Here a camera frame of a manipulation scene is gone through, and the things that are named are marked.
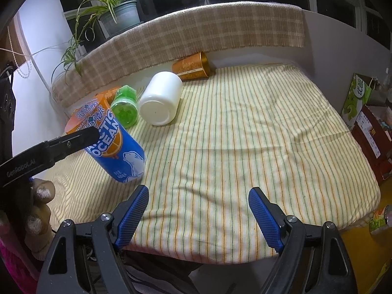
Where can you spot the colourful printed tin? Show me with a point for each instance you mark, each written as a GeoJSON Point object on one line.
{"type": "Point", "coordinates": [381, 223]}

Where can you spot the blue and orange drink can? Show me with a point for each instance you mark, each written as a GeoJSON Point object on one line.
{"type": "Point", "coordinates": [121, 147]}

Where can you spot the beige plaid blanket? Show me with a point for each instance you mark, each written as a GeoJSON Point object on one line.
{"type": "Point", "coordinates": [196, 36]}

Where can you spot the red carton box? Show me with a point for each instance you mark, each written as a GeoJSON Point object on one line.
{"type": "Point", "coordinates": [372, 141]}

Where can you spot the green plastic bottle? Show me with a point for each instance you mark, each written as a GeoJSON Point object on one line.
{"type": "Point", "coordinates": [125, 110]}

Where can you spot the black hanging bag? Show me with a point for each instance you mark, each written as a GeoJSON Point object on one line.
{"type": "Point", "coordinates": [6, 113]}

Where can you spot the orange printed packet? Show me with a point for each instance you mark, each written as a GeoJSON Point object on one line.
{"type": "Point", "coordinates": [105, 93]}

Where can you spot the striped yellow bed sheet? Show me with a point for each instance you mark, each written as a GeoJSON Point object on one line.
{"type": "Point", "coordinates": [232, 147]}

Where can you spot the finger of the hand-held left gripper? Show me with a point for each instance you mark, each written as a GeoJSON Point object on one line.
{"type": "Point", "coordinates": [75, 142]}

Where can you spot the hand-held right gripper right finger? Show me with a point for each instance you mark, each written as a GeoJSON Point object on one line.
{"type": "Point", "coordinates": [265, 220]}

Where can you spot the person's left hand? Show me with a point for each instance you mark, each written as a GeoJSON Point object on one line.
{"type": "Point", "coordinates": [38, 217]}

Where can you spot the gold orange cup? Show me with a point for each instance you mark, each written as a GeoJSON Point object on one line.
{"type": "Point", "coordinates": [191, 66]}

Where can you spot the white plastic jar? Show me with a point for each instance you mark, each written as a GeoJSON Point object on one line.
{"type": "Point", "coordinates": [159, 101]}

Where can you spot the green carton box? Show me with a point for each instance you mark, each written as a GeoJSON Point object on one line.
{"type": "Point", "coordinates": [355, 101]}

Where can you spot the dark cloth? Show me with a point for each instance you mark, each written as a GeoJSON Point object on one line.
{"type": "Point", "coordinates": [159, 274]}

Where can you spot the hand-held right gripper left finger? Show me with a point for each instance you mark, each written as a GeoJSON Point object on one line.
{"type": "Point", "coordinates": [134, 216]}

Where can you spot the spider plant in grey pot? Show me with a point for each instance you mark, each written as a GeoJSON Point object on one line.
{"type": "Point", "coordinates": [121, 17]}

